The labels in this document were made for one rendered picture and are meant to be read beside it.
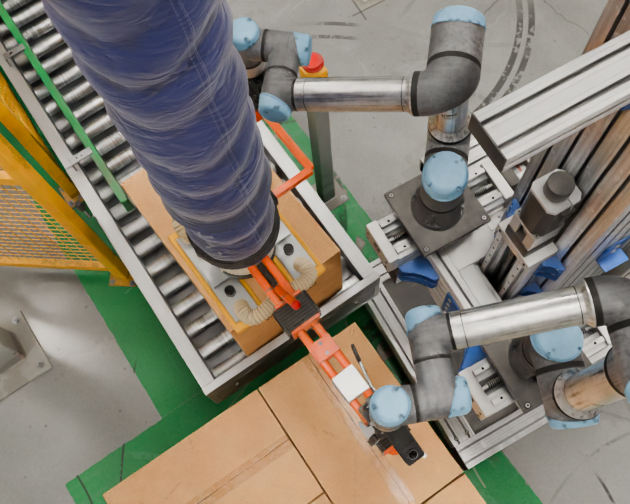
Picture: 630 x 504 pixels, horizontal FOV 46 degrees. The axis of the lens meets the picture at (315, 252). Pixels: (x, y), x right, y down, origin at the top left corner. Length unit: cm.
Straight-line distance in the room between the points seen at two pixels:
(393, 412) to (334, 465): 107
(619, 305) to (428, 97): 56
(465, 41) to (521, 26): 217
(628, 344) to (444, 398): 35
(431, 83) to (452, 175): 41
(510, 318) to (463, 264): 74
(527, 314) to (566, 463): 170
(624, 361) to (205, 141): 84
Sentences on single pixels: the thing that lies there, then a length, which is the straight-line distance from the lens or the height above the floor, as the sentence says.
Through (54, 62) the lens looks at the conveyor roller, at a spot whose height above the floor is 54.
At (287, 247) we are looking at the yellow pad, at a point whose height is 117.
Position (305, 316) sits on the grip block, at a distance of 180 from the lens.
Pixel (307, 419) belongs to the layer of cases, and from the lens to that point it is 248.
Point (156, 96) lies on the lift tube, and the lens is 108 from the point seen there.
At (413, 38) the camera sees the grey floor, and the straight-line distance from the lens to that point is 369.
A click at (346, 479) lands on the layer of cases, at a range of 246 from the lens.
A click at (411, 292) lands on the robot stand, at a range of 291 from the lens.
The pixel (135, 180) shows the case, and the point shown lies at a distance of 236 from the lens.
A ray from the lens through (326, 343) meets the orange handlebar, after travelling 178.
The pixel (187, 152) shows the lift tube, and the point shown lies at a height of 195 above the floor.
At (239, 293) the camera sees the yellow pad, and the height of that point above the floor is 114.
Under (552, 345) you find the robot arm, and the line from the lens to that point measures 183.
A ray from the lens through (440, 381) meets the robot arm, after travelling 145.
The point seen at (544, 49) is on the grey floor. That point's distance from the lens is 374.
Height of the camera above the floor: 300
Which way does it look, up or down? 70 degrees down
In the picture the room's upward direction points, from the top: 9 degrees counter-clockwise
